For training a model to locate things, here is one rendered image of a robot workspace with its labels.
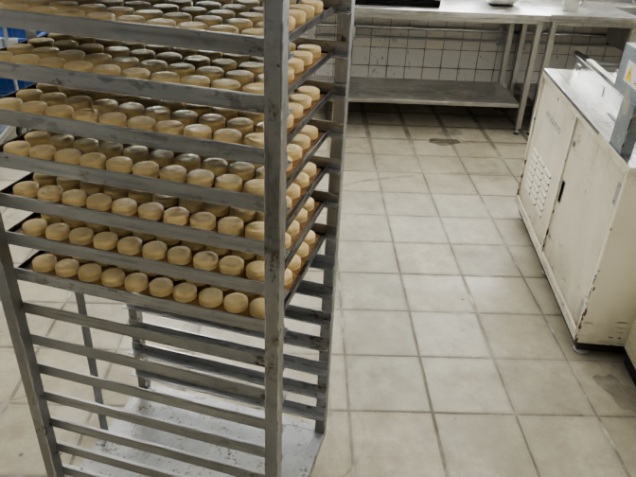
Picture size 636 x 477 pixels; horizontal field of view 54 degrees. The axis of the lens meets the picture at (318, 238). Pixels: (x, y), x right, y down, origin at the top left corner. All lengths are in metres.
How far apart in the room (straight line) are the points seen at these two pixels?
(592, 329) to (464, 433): 0.71
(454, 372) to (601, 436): 0.55
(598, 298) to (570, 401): 0.40
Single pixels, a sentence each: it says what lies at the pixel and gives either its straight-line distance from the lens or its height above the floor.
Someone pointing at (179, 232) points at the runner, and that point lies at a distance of 1.19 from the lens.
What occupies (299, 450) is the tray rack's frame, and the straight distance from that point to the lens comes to 1.97.
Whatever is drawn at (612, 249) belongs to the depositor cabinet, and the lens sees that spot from 2.48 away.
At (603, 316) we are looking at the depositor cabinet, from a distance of 2.65.
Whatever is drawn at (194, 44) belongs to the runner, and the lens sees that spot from 1.04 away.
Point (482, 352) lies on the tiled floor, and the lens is 2.65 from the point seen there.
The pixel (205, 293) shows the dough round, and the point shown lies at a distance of 1.32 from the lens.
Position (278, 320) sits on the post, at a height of 0.92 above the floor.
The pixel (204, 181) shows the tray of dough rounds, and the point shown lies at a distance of 1.16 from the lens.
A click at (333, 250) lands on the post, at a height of 0.81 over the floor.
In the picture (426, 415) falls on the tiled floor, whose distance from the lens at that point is 2.33.
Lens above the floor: 1.64
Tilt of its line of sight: 30 degrees down
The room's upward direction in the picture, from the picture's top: 3 degrees clockwise
